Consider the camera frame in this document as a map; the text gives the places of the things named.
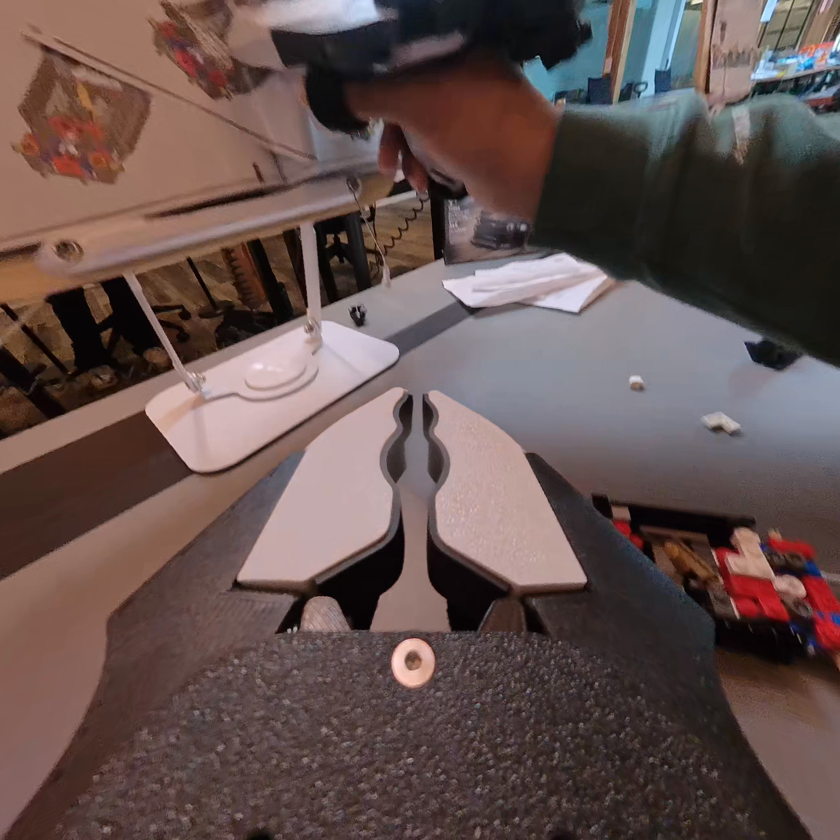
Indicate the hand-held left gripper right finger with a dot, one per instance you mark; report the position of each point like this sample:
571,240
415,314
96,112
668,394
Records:
505,519

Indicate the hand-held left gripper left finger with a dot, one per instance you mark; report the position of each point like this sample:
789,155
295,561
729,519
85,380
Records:
322,519

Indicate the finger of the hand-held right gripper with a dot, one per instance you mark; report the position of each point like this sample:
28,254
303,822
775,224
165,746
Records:
315,13

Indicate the partly built lego car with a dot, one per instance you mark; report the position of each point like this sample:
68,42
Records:
748,578

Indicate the person's right forearm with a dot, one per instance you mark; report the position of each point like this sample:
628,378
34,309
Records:
683,197

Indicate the lego set box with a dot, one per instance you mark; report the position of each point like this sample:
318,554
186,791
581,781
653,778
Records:
492,234

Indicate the small white lego piece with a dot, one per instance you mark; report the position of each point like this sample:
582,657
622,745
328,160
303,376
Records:
719,423

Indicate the black lego assembly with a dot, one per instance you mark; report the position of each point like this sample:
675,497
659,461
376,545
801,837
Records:
775,352

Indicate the person's right hand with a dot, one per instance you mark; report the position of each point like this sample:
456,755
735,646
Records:
460,131

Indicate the white book stand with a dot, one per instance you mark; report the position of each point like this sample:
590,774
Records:
263,394

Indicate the white paper bags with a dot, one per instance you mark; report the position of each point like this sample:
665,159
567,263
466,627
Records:
525,282

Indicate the open instruction booklet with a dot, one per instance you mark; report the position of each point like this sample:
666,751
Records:
131,171

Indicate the poster on wooden easel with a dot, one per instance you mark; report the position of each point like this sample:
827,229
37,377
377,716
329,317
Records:
735,40

